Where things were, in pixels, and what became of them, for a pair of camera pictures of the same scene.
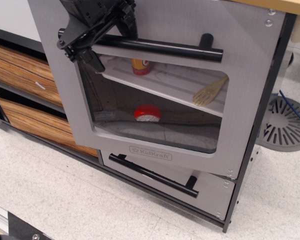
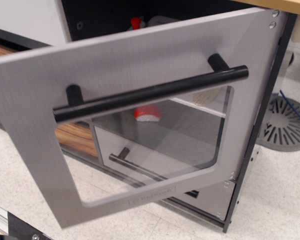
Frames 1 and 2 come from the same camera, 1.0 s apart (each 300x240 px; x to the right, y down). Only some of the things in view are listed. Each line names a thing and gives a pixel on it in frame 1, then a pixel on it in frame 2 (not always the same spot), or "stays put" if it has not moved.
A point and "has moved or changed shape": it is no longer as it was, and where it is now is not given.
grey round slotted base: x=281 y=128 stays put
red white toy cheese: x=147 y=113 stays put
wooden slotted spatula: x=208 y=94 stays put
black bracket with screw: x=19 y=229 stays put
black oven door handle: x=205 y=50 → x=219 y=74
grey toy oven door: x=247 y=35 has moved or changed shape
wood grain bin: x=43 y=124 → x=76 y=137
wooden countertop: x=297 y=7 stays put
